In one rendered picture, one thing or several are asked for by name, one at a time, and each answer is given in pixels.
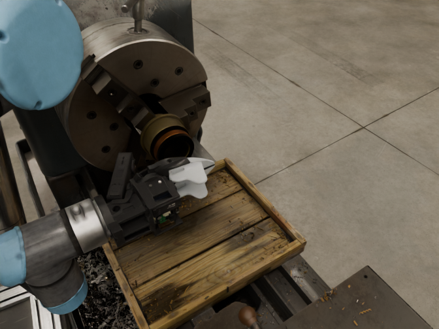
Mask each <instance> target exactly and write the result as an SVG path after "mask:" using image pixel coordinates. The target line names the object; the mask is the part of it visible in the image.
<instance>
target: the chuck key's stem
mask: <svg viewBox="0 0 439 329"><path fill-rule="evenodd" d="M132 18H133V19H134V20H135V28H134V32H135V33H142V20H143V19H144V0H138V1H137V2H136V3H135V4H134V6H133V7H132Z"/></svg>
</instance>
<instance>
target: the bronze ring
mask: <svg viewBox="0 0 439 329"><path fill-rule="evenodd" d="M155 115H156V117H154V118H153V119H151V120H150V121H149V122H147V124H146V125H145V126H144V128H143V130H142V132H141V134H140V144H141V146H142V148H143V149H144V151H145V152H147V153H149V154H150V155H151V156H152V158H153V159H155V160H156V161H160V160H163V159H166V158H171V157H187V158H188V157H191V156H192V154H193V151H194V147H195V146H194V142H193V140H192V139H191V137H190V135H189V132H188V131H187V129H186V128H185V127H184V123H183V122H182V120H181V119H180V118H179V117H178V116H176V115H174V114H155Z"/></svg>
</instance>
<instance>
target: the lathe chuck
mask: <svg viewBox="0 0 439 329"><path fill-rule="evenodd" d="M134 28H135V23H119V24H116V25H111V26H108V27H106V28H103V29H101V30H98V31H96V32H95V33H93V34H91V35H90V36H88V37H87V38H85V39H84V40H83V46H84V58H83V61H82V64H81V70H82V69H83V68H84V66H85V65H86V64H87V63H88V62H89V61H90V59H91V58H94V61H95V62H96V63H97V64H99V65H100V66H102V68H104V69H105V70H106V71H108V72H109V73H110V74H111V75H113V76H114V77H115V78H116V79H118V80H119V81H120V82H121V83H122V84H124V85H125V86H126V87H128V88H129V89H130V90H131V91H132V92H134V93H135V94H136V95H138V96H139V95H143V94H147V93H148V96H147V99H146V100H145V103H146V105H147V106H148V107H149V108H150V110H151V111H152V112H153V113H154V114H160V113H159V111H158V109H157V107H156V104H155V99H154V95H157V96H159V97H160V98H161V99H163V98H165V97H168V96H169V95H172V94H175V93H177V92H179V91H182V90H184V89H187V88H189V87H191V86H194V85H197V84H199V83H201V82H204V81H206V80H208V77H207V75H206V71H205V69H204V67H203V65H202V64H201V62H200V61H199V60H198V59H197V57H196V56H195V55H194V54H193V53H192V52H190V51H189V50H188V49H187V48H186V47H185V46H183V45H182V44H181V43H179V42H178V41H177V40H176V39H175V38H174V37H172V36H171V35H170V34H168V33H167V32H166V31H164V30H162V29H160V28H158V27H155V26H152V25H148V24H145V23H142V29H143V30H145V31H146V32H147V33H145V34H134V33H130V32H129V30H130V29H134ZM207 109H208V108H205V109H204V110H201V111H199V112H198V119H196V120H194V121H192V122H190V123H189V124H190V128H191V129H190V130H188V132H189V135H190V137H191V139H192V138H193V137H194V136H195V135H196V133H197V131H198V130H199V128H200V127H201V125H202V123H203V121H204V118H205V115H206V112H207ZM56 110H57V114H58V116H59V119H60V121H61V123H62V125H63V127H64V129H65V131H66V133H67V135H68V137H69V139H70V141H71V143H72V145H73V147H74V148H75V150H76V151H77V152H78V154H79V155H80V156H81V157H82V158H83V159H84V160H86V161H87V162H88V163H90V164H91V165H93V166H96V167H97V168H100V169H102V170H106V171H109V172H113V171H114V167H115V162H116V159H117V157H118V152H126V151H127V147H128V143H129V139H130V137H131V133H132V129H131V128H130V127H129V126H128V125H127V124H126V121H128V119H127V118H125V117H124V116H122V115H121V114H119V112H118V111H117V110H116V108H115V107H113V106H112V105H111V104H109V103H108V102H106V101H105V100H104V99H102V98H100V97H99V96H98V95H97V94H96V92H95V91H94V90H93V88H92V87H91V85H90V84H89V83H87V82H86V81H85V80H83V78H82V77H81V76H80V77H79V79H78V81H77V83H76V85H75V87H74V89H73V90H72V91H71V93H70V94H69V96H68V97H67V98H66V99H65V100H63V101H62V102H61V103H59V104H58V105H56Z"/></svg>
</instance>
